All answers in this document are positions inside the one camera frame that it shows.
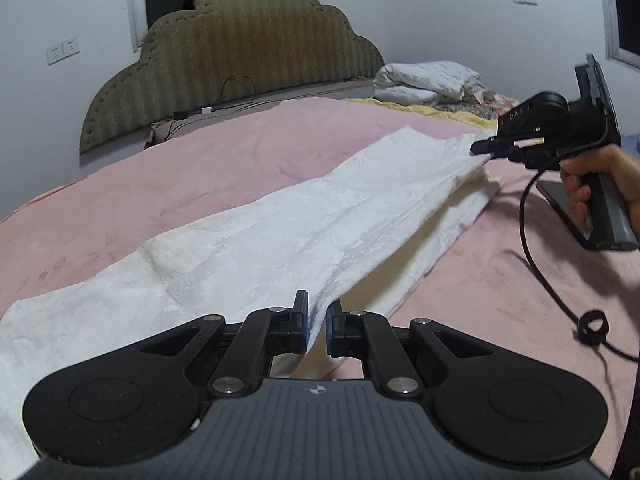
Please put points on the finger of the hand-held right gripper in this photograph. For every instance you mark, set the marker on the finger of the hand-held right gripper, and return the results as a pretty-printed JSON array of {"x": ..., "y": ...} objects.
[
  {"x": 515, "y": 155},
  {"x": 484, "y": 146}
]

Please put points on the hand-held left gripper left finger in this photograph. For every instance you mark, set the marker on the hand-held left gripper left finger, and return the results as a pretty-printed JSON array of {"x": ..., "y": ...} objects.
[{"x": 301, "y": 327}]

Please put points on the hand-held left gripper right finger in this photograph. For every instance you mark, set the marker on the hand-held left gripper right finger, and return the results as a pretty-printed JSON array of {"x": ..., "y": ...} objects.
[{"x": 331, "y": 332}]

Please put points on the white towel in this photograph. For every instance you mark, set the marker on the white towel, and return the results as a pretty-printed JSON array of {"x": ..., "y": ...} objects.
[{"x": 310, "y": 220}]

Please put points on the person's right hand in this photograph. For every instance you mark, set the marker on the person's right hand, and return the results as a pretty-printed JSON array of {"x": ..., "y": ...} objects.
[{"x": 575, "y": 180}]

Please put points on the patterned blanket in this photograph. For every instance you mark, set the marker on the patterned blanket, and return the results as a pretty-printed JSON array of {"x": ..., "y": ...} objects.
[{"x": 480, "y": 105}]

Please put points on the yellow blanket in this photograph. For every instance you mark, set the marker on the yellow blanket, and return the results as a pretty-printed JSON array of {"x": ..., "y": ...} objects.
[{"x": 440, "y": 112}]

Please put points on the black smartphone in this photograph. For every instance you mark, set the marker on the black smartphone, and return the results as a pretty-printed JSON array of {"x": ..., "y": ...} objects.
[{"x": 557, "y": 205}]

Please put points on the folded white quilt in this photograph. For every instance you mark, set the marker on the folded white quilt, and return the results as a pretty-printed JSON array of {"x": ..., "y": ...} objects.
[{"x": 430, "y": 77}]

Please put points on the side window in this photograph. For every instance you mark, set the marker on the side window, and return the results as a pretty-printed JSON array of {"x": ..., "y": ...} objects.
[{"x": 622, "y": 10}]

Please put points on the pink blanket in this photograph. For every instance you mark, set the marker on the pink blanket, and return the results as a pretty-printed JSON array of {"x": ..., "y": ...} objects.
[{"x": 200, "y": 170}]

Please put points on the brown cloth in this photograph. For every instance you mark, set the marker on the brown cloth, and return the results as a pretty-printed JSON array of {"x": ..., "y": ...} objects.
[{"x": 161, "y": 132}]

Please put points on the olive padded headboard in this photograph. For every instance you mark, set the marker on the olive padded headboard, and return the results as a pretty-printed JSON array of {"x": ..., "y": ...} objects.
[{"x": 250, "y": 45}]

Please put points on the white wall socket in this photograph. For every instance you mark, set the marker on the white wall socket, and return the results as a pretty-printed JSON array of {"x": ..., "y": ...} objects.
[
  {"x": 73, "y": 46},
  {"x": 55, "y": 52}
]

